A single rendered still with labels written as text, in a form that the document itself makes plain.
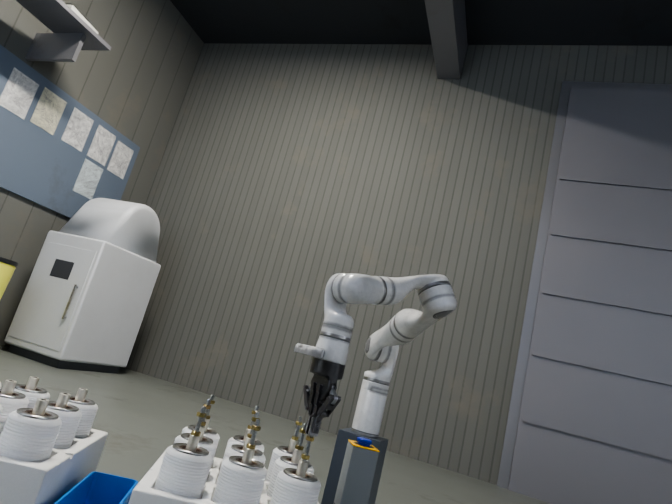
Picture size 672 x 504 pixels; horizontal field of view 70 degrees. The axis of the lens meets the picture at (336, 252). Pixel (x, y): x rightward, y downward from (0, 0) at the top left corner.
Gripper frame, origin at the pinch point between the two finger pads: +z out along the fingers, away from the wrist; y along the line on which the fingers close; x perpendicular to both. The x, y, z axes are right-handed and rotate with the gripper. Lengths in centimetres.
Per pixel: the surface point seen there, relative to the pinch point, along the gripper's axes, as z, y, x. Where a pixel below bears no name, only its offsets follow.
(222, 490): 15.5, 3.0, 15.3
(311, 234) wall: -117, 272, -124
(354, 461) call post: 7.9, 8.6, -19.9
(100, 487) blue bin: 26, 33, 31
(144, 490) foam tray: 17.4, 5.1, 29.8
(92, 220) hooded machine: -74, 322, 39
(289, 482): 11.2, -2.7, 4.0
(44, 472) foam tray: 18, 12, 46
